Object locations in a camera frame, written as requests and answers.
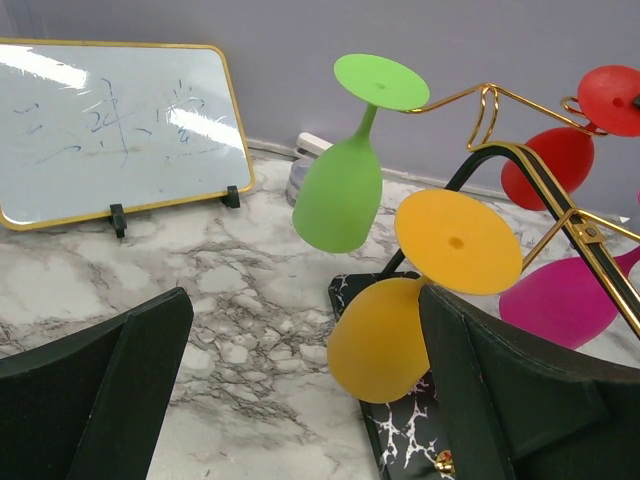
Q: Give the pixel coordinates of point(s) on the orange wine glass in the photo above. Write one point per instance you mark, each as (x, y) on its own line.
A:
(377, 352)

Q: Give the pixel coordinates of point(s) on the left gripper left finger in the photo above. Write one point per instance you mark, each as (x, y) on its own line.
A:
(91, 405)

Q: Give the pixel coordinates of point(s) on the gold wire glass rack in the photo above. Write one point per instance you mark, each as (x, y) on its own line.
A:
(408, 436)

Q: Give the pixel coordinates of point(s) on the green wine glass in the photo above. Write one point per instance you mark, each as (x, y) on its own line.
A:
(341, 192)

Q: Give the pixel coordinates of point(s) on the gold framed whiteboard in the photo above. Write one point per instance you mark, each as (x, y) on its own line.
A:
(94, 129)

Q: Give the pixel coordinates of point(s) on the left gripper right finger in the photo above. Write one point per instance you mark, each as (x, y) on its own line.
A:
(517, 406)

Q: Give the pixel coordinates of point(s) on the white whiteboard eraser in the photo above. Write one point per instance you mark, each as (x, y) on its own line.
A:
(309, 145)

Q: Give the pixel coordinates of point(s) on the small clear plastic cup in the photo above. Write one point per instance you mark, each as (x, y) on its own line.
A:
(297, 174)

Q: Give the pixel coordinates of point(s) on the magenta wine glass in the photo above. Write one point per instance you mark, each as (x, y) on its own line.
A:
(562, 302)

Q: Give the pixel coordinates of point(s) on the red wine glass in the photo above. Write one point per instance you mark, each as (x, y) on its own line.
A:
(608, 96)

